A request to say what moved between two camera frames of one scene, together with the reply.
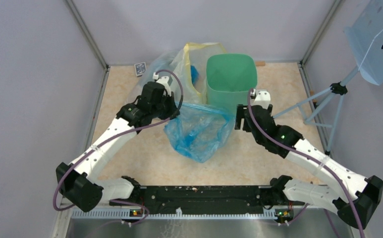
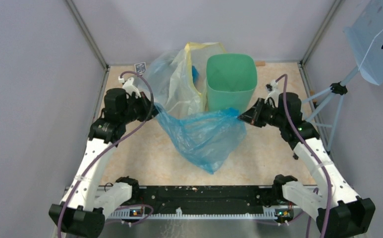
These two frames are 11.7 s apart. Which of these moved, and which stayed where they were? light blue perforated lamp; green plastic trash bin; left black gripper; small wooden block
Moved: left black gripper
Stayed: light blue perforated lamp; green plastic trash bin; small wooden block
